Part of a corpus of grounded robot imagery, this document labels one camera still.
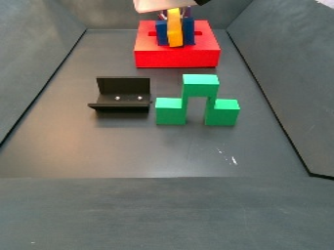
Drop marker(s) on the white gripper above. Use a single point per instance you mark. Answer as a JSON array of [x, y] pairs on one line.
[[146, 6]]

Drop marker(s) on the yellow rectangular block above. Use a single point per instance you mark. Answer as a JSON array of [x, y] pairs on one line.
[[174, 27]]

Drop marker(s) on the red slotted board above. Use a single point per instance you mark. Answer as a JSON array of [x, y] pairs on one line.
[[199, 55]]

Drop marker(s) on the purple U block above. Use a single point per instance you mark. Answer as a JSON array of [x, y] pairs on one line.
[[187, 12]]

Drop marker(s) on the dark blue U block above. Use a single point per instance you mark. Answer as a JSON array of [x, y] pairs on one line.
[[189, 32]]

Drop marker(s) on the green arch block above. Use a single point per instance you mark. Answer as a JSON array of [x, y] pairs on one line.
[[221, 111]]

